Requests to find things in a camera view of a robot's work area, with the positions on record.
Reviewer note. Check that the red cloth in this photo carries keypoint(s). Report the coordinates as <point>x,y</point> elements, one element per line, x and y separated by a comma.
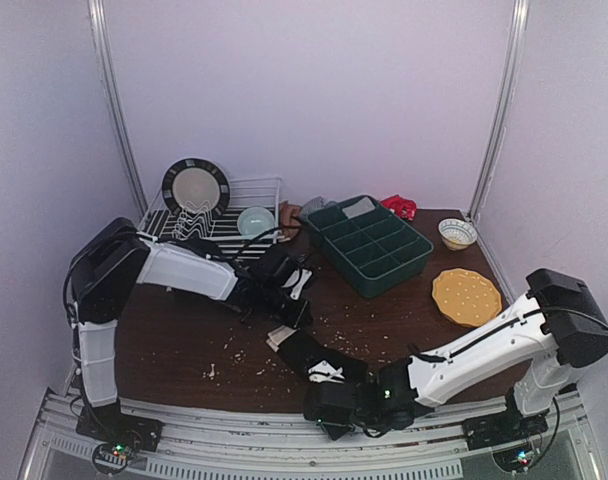
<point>403,208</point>

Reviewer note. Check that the white wire dish rack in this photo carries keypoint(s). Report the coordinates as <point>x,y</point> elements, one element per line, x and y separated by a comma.
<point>167,218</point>

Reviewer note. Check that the brown crumpled underwear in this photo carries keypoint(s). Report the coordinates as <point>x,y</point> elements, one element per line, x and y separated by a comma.
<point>289,220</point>

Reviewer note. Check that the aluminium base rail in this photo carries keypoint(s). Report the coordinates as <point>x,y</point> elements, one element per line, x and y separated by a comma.
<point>212,444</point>

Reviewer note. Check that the grey crumpled underwear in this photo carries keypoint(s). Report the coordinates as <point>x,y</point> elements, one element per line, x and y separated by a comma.
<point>315,204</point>

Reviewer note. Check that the left aluminium frame post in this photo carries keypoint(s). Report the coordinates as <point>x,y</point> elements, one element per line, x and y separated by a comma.
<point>101,40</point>

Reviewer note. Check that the green compartment tray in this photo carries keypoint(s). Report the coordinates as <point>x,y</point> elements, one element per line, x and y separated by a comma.
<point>373,252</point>

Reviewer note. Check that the grey boxer briefs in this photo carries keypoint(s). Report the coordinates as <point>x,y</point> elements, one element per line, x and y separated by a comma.
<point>363,206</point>

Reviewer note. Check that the right aluminium frame post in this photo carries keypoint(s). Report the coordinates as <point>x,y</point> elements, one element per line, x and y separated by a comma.
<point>513,55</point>

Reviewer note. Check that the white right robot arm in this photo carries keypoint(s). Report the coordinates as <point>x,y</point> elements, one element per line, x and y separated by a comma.
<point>556,327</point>

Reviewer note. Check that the yellow plate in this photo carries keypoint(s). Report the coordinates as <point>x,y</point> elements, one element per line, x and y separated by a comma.
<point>466,297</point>

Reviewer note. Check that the aluminium frame post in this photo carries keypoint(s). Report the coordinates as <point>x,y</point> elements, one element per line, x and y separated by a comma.
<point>513,55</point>
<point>101,40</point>

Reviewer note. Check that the patterned white bowl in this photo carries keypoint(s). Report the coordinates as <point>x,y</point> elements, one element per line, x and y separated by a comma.
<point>457,234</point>

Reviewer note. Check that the black underwear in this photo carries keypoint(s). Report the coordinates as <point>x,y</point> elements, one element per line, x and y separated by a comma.
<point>312,361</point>

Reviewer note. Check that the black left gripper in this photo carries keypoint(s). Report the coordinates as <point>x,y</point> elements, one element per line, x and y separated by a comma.
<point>294,308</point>

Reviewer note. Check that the light blue bowl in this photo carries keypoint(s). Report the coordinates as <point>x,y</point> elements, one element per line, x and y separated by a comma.
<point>254,220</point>

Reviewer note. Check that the black rimmed plate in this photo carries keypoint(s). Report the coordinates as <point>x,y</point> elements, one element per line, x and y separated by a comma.
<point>192,183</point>

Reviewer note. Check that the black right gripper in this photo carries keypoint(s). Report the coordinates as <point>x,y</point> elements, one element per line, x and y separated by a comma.
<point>340,405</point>

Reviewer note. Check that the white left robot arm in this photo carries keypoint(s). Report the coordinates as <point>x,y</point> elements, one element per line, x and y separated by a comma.
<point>98,285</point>

